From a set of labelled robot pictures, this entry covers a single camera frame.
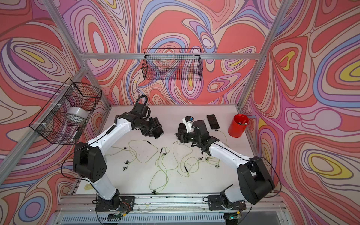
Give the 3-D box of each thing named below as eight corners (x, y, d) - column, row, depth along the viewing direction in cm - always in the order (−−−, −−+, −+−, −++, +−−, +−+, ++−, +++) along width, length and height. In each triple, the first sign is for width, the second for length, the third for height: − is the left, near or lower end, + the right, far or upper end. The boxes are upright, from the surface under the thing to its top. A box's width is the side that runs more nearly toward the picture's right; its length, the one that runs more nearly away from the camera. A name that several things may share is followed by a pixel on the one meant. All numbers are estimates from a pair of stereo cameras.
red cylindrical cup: (229, 137, 102) (235, 125, 91) (226, 126, 108) (231, 114, 97) (243, 137, 102) (251, 125, 91) (239, 126, 108) (246, 114, 97)
